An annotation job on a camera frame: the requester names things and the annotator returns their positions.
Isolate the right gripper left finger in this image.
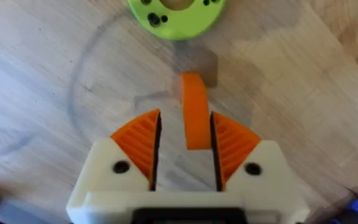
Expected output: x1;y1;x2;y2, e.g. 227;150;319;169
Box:
73;108;163;195

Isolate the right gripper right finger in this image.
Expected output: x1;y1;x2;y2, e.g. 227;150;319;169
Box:
209;111;301;194

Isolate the orange ribbed wedge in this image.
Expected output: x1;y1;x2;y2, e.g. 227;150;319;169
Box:
180;72;213;151

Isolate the green disc with holes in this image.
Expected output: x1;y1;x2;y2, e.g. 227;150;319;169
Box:
126;0;226;41

